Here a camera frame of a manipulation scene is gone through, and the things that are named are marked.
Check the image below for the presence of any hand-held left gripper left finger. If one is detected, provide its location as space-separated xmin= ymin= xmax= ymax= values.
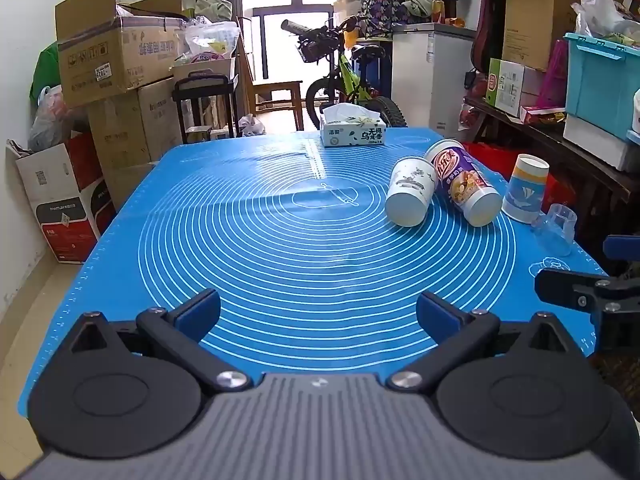
xmin=65 ymin=288 xmax=252 ymax=395

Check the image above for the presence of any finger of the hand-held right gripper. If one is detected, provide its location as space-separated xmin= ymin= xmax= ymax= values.
xmin=602 ymin=234 xmax=640 ymax=262
xmin=534 ymin=268 xmax=640 ymax=312

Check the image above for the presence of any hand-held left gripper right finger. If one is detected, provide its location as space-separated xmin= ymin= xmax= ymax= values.
xmin=388 ymin=289 xmax=587 ymax=394

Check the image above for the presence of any clear plastic cup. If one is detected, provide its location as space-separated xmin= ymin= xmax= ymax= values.
xmin=530 ymin=203 xmax=578 ymax=257

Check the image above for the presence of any blue white paper cup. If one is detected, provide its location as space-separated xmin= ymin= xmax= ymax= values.
xmin=501 ymin=153 xmax=550 ymax=225

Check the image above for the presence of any white grey-print paper cup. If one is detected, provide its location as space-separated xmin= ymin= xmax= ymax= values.
xmin=384 ymin=156 xmax=438 ymax=228

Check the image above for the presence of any purple milk tea cup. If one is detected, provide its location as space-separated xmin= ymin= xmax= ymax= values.
xmin=423 ymin=139 xmax=504 ymax=228

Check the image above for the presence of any dark wooden side table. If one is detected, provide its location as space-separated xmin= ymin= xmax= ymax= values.
xmin=462 ymin=96 xmax=640 ymax=243

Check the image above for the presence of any white foam box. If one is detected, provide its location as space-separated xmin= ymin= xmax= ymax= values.
xmin=563 ymin=114 xmax=640 ymax=173

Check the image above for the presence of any blue silicone baking mat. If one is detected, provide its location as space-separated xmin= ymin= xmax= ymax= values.
xmin=15 ymin=127 xmax=609 ymax=413

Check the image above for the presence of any red plastic crate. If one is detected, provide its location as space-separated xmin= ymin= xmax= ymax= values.
xmin=462 ymin=142 xmax=577 ymax=212

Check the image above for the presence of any teal plastic storage bin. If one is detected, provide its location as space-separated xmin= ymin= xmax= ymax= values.
xmin=563 ymin=32 xmax=640 ymax=134

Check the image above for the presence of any red white cardboard box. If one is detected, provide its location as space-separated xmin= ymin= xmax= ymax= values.
xmin=7 ymin=132 xmax=117 ymax=265

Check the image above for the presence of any pink packet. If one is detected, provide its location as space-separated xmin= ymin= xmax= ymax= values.
xmin=537 ymin=38 xmax=570 ymax=109

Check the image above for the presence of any plain brown cardboard box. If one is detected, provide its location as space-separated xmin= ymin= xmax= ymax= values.
xmin=87 ymin=77 xmax=184 ymax=211

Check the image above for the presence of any green white carton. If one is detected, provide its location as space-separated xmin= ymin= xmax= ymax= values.
xmin=485 ymin=57 xmax=526 ymax=117

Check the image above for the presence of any white green tissue box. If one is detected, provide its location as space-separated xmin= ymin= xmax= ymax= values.
xmin=320 ymin=103 xmax=388 ymax=148

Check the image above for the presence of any wooden chair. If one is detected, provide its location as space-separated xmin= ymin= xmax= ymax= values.
xmin=252 ymin=79 xmax=305 ymax=132

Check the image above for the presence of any white chest freezer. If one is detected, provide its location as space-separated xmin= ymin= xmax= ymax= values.
xmin=391 ymin=23 xmax=477 ymax=139

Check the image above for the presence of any white crumpled plastic bag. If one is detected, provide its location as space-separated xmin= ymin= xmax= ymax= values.
xmin=571 ymin=0 xmax=640 ymax=39

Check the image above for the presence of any tall brown cardboard box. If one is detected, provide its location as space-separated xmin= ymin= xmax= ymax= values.
xmin=502 ymin=0 xmax=582 ymax=72

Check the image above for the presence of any red white plastic bag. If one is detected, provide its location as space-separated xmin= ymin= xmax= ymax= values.
xmin=28 ymin=85 xmax=77 ymax=154

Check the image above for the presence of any green black bicycle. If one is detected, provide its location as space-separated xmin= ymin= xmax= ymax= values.
xmin=280 ymin=15 xmax=409 ymax=131

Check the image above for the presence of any dark red bag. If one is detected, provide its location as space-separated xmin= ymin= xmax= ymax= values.
xmin=472 ymin=0 xmax=509 ymax=74

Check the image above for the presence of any large open cardboard box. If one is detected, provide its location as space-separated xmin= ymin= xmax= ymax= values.
xmin=54 ymin=0 xmax=189 ymax=109

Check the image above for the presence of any floral fabric bag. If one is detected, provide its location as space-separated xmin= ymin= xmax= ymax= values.
xmin=359 ymin=0 xmax=419 ymax=39

